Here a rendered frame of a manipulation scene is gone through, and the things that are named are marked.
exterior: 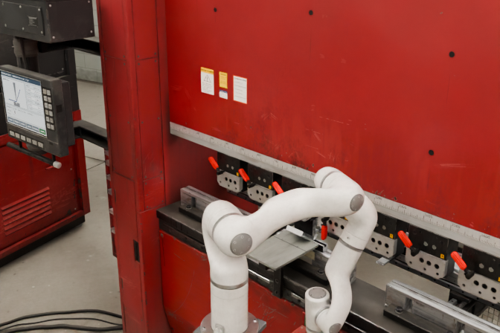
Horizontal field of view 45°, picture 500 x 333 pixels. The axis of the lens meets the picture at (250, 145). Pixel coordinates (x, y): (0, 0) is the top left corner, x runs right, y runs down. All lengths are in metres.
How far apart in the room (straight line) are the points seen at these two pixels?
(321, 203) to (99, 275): 2.63
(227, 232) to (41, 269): 2.83
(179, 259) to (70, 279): 1.36
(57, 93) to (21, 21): 0.37
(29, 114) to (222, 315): 1.48
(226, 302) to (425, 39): 1.03
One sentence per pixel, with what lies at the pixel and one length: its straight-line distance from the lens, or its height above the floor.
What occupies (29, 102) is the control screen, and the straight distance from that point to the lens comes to 2.96.
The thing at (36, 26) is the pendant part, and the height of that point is 1.82.
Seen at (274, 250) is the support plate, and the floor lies 1.00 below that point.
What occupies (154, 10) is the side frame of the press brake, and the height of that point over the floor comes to 1.87.
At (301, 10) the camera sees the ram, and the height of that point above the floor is 1.94.
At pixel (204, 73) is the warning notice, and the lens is 2.72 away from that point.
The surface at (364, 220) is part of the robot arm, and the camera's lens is 2.04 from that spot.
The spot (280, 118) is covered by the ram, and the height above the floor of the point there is 1.50.
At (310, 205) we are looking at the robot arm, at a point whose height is 1.42.
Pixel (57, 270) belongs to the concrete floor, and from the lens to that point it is 4.42.
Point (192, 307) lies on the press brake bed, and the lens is 3.17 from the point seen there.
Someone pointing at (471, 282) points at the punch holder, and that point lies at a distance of 2.16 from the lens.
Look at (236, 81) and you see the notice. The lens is 2.58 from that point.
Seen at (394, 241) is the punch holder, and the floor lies 1.17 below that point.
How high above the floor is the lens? 2.24
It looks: 20 degrees down
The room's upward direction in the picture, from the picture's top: straight up
